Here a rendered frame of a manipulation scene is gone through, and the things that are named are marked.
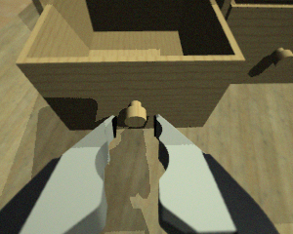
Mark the light wooden chest of drawers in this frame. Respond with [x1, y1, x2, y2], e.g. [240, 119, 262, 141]
[32, 0, 293, 84]

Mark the brown wooden drawer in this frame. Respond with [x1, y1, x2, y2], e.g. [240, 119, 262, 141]
[225, 0, 293, 81]
[16, 0, 245, 131]

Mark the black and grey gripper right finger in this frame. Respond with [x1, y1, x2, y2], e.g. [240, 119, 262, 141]
[154, 114, 279, 234]

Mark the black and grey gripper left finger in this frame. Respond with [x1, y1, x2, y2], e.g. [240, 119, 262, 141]
[0, 115, 117, 234]

